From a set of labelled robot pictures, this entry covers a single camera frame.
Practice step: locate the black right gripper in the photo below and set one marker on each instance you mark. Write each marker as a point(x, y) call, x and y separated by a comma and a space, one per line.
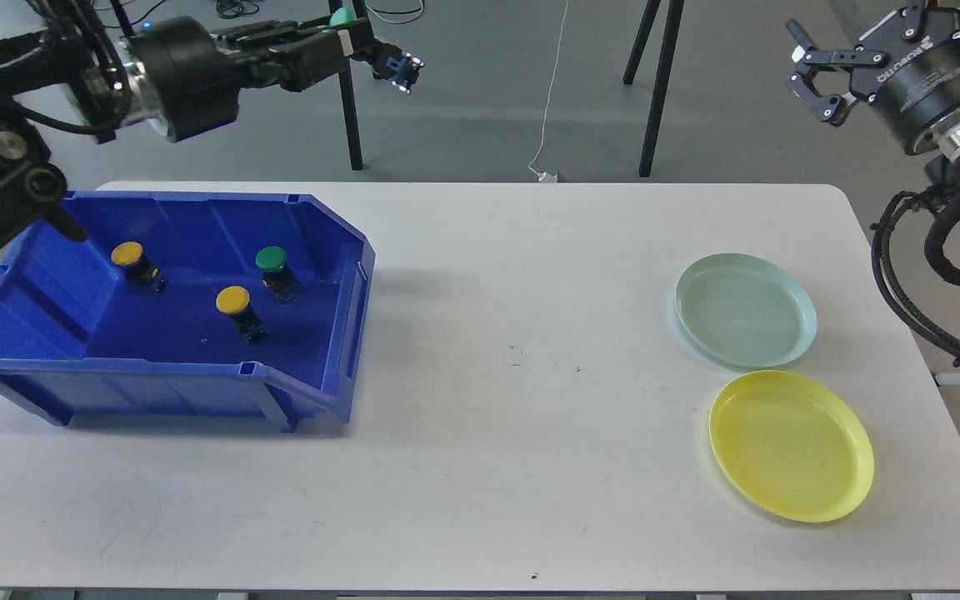
point(908, 69)

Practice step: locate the green push button in bin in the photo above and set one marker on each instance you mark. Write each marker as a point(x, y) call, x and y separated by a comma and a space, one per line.
point(277, 277)

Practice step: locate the blue plastic storage bin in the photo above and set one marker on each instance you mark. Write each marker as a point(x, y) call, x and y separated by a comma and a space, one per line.
point(75, 339)

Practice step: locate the yellow plate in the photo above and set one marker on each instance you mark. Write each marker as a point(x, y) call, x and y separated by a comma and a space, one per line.
point(791, 446)

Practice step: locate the black tripod leg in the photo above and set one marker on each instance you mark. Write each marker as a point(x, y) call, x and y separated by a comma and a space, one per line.
point(347, 92)
point(660, 88)

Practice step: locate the black tripod leg left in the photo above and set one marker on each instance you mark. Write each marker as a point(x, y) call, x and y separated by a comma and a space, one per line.
point(347, 92)

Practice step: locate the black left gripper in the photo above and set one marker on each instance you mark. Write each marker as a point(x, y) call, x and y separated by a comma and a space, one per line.
point(186, 81)

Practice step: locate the green push button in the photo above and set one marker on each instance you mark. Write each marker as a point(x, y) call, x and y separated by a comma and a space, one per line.
point(277, 277)
point(354, 33)

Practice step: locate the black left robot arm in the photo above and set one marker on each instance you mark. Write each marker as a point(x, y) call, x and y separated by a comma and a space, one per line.
point(70, 75)

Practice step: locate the yellow push button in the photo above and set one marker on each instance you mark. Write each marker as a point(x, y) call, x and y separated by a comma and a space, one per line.
point(139, 271)
point(234, 302)

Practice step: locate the black tripod leg right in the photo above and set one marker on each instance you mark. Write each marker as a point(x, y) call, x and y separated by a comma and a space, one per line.
point(660, 88)

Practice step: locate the light green plate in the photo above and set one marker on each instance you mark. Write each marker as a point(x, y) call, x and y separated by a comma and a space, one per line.
point(744, 312)

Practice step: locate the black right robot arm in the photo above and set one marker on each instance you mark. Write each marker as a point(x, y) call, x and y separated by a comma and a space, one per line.
point(940, 247)

